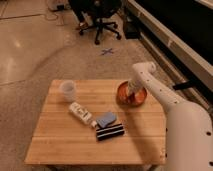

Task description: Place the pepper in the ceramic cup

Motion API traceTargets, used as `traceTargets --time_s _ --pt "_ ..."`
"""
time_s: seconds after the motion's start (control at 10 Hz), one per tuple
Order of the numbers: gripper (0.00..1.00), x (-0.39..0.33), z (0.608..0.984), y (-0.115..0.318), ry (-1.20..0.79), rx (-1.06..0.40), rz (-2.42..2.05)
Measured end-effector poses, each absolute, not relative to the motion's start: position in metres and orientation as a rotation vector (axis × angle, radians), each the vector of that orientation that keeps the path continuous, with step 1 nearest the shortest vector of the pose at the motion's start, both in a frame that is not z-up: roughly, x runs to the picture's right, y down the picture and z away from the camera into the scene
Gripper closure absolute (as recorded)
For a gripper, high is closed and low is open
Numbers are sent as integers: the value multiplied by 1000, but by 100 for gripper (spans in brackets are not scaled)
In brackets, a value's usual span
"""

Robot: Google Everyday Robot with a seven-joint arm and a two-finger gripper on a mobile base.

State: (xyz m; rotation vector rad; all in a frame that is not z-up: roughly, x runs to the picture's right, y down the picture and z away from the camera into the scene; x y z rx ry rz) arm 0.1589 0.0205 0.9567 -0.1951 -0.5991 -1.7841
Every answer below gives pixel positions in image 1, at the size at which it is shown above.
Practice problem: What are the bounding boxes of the black office chair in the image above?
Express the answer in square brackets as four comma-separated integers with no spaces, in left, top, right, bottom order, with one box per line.
[79,0,122,45]

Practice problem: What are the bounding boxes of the wooden table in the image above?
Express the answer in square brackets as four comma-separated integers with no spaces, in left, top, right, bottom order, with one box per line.
[25,80,166,165]

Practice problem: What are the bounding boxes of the translucent white cup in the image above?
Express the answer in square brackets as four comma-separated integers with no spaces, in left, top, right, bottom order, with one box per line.
[59,80,76,102]

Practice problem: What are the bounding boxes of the blue sponge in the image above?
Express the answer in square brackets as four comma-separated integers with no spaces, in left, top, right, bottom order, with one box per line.
[96,112,117,128]

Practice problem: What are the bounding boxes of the red pepper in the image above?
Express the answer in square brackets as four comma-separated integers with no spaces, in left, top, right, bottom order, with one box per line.
[130,95,139,103]

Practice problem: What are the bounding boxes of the black box on floor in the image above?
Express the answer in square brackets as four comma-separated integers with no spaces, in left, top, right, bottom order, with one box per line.
[123,22,140,39]

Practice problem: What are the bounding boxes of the person legs with shoes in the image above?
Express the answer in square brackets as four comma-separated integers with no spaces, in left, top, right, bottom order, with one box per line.
[68,0,90,32]

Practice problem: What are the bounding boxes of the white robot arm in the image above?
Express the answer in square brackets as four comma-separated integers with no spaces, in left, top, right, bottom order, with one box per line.
[127,62,213,171]

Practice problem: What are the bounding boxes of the white plastic bottle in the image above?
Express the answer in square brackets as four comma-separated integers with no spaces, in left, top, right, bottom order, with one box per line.
[69,102,97,128]

